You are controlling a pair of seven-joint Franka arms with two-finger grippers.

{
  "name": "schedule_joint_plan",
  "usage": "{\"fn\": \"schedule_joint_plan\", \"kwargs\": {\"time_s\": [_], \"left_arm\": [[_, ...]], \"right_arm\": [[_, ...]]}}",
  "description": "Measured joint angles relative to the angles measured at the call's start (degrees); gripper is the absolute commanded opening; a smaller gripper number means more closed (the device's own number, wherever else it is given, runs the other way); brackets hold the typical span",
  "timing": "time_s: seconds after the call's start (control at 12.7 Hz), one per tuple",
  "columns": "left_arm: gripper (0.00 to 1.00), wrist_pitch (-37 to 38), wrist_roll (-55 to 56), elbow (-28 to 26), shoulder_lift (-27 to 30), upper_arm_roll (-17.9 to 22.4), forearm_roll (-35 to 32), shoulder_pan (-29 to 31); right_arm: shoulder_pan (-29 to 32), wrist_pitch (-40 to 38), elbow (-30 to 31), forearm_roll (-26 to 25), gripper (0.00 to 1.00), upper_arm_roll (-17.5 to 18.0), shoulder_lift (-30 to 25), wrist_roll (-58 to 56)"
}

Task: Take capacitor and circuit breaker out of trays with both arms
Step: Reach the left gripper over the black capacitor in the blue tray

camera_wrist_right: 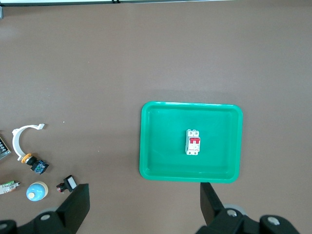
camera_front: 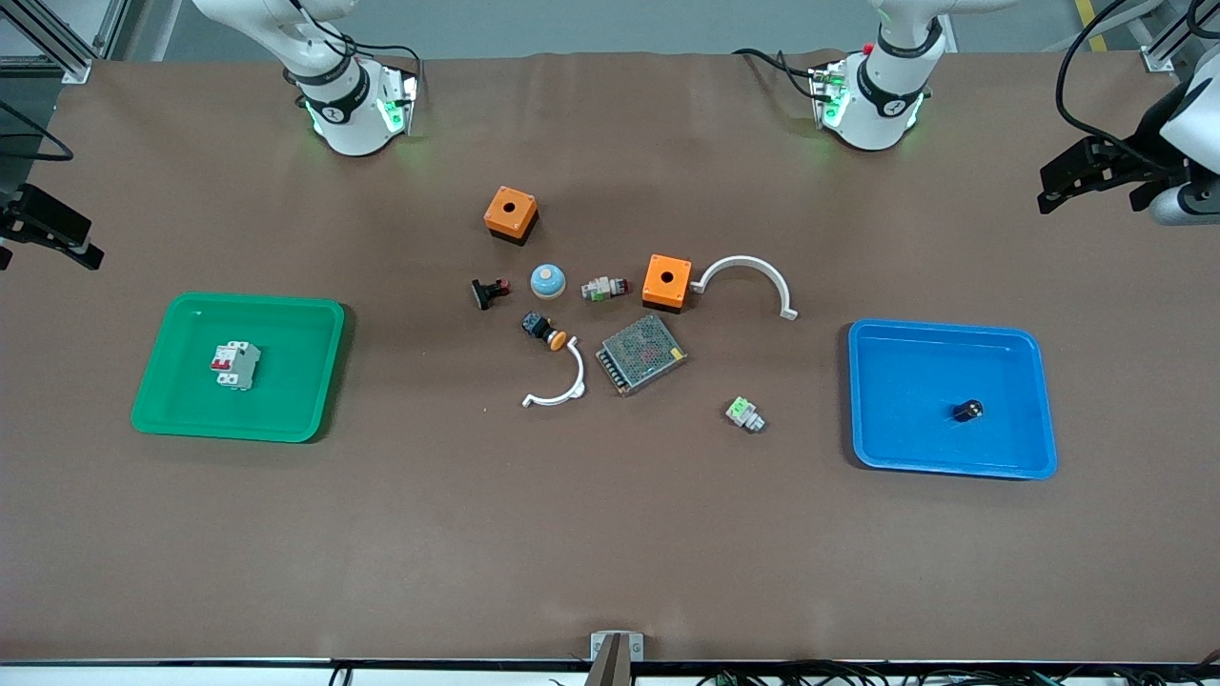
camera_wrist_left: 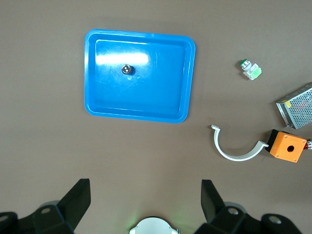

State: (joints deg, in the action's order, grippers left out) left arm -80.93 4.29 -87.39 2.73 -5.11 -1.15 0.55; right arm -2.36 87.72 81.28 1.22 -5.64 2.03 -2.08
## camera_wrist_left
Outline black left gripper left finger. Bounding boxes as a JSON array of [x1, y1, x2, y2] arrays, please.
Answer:
[[0, 178, 92, 234]]

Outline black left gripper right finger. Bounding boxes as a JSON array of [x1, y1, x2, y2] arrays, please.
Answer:
[[195, 179, 304, 234]]

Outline dark cylindrical capacitor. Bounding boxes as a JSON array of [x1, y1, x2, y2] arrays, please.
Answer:
[[121, 63, 135, 77]]

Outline orange button box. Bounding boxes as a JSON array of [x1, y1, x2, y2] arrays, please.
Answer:
[[267, 129, 308, 163]]

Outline perforated metal power supply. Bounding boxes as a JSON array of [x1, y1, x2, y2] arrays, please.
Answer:
[[275, 82, 312, 130]]

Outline blue plastic tray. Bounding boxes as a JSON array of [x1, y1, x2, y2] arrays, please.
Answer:
[[84, 29, 196, 124]]

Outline green white small connector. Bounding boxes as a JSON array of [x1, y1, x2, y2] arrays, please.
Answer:
[[237, 59, 263, 81]]

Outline large white curved bracket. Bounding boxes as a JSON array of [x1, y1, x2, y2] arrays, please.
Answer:
[[211, 124, 270, 162]]

